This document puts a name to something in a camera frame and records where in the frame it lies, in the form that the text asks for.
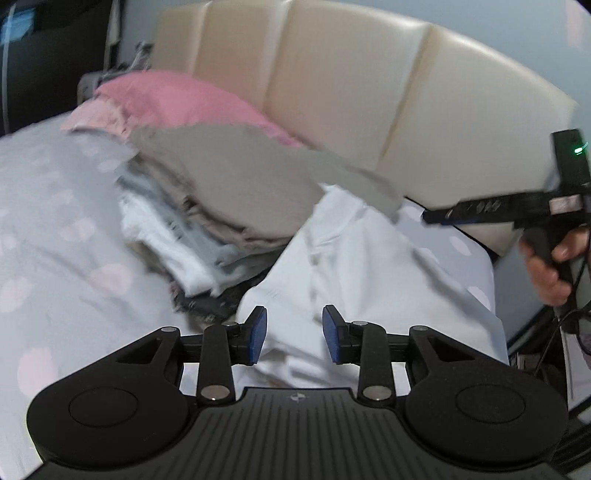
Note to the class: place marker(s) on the polka dot bed sheet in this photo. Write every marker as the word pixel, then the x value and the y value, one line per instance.
pixel 60 221

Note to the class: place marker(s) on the white nightstand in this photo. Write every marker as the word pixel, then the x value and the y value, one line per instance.
pixel 90 85

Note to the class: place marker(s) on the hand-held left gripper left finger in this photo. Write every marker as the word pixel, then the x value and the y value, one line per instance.
pixel 258 334

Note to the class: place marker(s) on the khaki garment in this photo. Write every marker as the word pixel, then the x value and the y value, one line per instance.
pixel 244 175

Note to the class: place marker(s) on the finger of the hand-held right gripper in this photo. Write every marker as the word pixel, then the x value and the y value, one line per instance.
pixel 489 210

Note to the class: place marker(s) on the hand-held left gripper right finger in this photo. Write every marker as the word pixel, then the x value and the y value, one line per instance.
pixel 330 334

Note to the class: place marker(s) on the black sliding wardrobe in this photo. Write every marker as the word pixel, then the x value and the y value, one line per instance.
pixel 51 55

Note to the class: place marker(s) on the person's right hand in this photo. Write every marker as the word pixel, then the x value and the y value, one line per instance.
pixel 540 277

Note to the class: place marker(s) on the stack of folded clothes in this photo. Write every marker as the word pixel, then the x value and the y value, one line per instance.
pixel 184 249

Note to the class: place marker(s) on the white shirt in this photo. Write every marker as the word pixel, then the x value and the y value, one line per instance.
pixel 360 263

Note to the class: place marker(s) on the cream padded headboard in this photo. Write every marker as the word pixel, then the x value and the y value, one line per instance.
pixel 346 83

